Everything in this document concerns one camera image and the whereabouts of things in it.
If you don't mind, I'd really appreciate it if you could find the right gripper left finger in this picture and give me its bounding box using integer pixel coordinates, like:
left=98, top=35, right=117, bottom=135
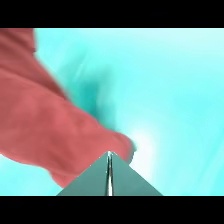
left=56, top=150, right=111, bottom=197

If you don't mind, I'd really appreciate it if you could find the red garment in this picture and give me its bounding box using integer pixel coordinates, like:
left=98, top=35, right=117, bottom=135
left=0, top=27, right=137, bottom=189

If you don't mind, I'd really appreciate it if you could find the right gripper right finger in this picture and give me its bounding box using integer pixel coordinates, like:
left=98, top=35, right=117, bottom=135
left=109, top=150, right=164, bottom=197

